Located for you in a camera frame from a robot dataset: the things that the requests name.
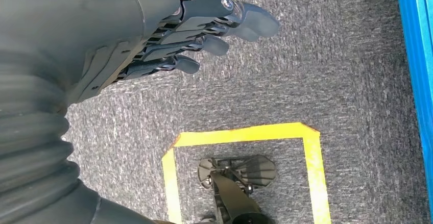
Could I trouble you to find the blue metal shelf rack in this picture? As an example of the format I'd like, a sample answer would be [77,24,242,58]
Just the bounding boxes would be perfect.
[396,0,433,213]

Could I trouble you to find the yellow floor tape square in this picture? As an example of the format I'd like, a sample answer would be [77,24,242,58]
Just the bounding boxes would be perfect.
[161,122,332,224]

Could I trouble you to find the black robot foot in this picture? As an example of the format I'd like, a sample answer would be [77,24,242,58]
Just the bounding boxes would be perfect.
[197,155,277,224]

